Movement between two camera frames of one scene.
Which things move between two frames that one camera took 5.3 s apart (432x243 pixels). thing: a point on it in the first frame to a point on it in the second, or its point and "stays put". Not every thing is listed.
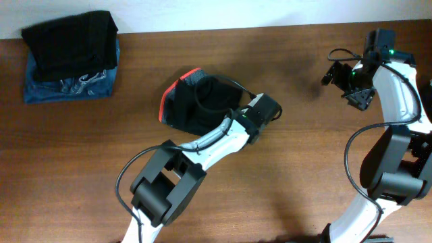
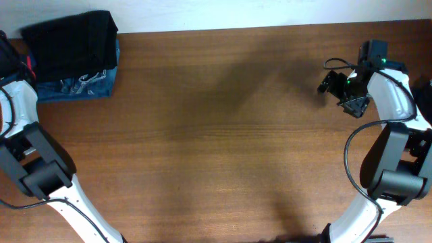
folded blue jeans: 92,85 stays put
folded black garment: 67,47 stays put
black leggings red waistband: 196,102 to 28,68
